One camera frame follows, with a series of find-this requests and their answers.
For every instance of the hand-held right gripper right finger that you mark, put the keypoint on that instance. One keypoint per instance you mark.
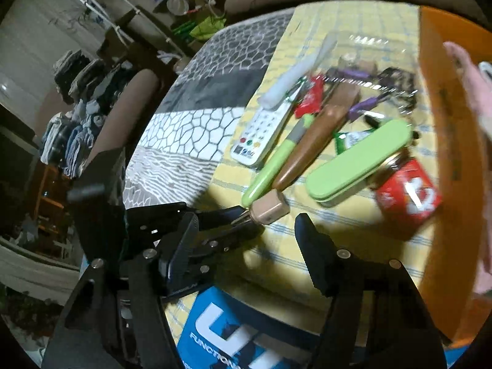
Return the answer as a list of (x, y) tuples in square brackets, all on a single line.
[(312, 248)]

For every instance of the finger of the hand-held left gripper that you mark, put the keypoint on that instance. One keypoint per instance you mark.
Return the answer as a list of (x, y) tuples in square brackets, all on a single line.
[(230, 238), (215, 218)]

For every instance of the green bag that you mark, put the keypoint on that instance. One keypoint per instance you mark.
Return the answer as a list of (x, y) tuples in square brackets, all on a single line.
[(207, 27)]

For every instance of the tan square-capped bottle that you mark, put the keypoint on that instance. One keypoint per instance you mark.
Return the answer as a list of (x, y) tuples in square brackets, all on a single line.
[(269, 207)]

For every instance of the brown chair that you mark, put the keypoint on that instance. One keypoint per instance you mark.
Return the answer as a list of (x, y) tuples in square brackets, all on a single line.
[(127, 107)]

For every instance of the white remote control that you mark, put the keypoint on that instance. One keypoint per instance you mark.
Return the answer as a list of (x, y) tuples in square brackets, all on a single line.
[(261, 138)]

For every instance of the hanging clothes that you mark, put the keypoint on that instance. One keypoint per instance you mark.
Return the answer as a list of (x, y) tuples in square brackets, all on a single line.
[(84, 115)]

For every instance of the orange cardboard box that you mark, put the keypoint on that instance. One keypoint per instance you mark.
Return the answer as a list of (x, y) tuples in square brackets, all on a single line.
[(442, 130)]

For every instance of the round metal tin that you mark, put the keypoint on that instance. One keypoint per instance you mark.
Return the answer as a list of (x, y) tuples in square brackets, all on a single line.
[(177, 5)]

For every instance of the pink cloth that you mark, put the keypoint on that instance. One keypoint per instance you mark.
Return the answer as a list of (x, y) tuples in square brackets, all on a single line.
[(476, 96)]

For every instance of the red-labelled glass jar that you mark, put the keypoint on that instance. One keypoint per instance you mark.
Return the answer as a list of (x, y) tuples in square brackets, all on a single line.
[(407, 196)]

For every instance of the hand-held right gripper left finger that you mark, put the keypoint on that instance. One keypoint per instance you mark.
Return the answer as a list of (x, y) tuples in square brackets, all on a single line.
[(178, 261)]

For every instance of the blue cardboard box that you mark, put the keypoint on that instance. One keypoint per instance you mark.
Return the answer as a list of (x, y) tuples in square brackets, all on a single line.
[(215, 334)]

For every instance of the green tin case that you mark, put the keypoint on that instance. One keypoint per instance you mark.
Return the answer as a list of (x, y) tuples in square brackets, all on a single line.
[(357, 161)]

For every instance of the red sauce packet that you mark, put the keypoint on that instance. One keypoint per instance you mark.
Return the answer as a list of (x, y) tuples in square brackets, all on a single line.
[(311, 96)]

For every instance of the yellow plaid tablecloth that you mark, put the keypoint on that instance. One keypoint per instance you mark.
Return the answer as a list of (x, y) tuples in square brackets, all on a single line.
[(346, 19)]

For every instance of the clear plastic tray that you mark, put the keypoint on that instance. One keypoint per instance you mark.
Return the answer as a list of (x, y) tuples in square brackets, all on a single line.
[(380, 50)]

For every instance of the grey patterned blanket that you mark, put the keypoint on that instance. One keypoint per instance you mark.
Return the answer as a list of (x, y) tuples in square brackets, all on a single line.
[(215, 96)]

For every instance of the small corked glass bottle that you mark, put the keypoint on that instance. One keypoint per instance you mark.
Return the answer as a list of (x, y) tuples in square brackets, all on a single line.
[(349, 61)]

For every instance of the white drying rack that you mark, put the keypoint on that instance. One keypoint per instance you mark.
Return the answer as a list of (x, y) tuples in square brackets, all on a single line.
[(115, 7)]

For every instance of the green snack packet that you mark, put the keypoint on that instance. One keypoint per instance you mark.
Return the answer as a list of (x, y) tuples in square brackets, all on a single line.
[(351, 140)]

